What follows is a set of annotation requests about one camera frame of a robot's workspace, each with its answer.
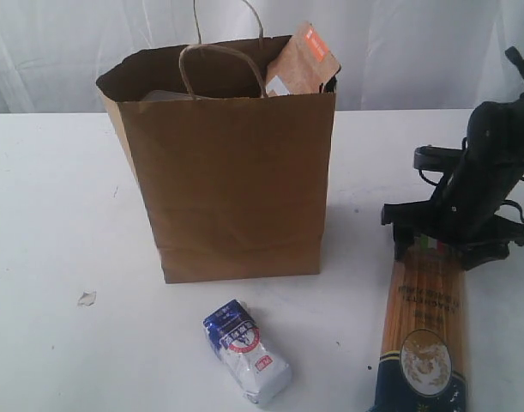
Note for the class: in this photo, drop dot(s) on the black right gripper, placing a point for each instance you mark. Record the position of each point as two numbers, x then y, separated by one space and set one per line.
490 167

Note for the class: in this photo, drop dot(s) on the brown coffee pouch orange label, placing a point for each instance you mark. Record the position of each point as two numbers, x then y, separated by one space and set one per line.
304 66

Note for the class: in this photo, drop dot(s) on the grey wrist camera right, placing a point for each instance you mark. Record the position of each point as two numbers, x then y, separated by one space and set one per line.
436 159

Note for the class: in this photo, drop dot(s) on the brown paper shopping bag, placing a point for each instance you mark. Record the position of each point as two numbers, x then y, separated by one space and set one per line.
234 181

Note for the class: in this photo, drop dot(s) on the spaghetti pack dark blue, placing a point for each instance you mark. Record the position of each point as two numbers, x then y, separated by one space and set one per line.
423 363

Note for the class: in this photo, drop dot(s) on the clear bottle yellow millet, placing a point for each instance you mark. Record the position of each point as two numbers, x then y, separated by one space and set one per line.
163 95

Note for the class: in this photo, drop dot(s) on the blue white salt packet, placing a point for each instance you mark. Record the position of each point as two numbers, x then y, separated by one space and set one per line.
238 342

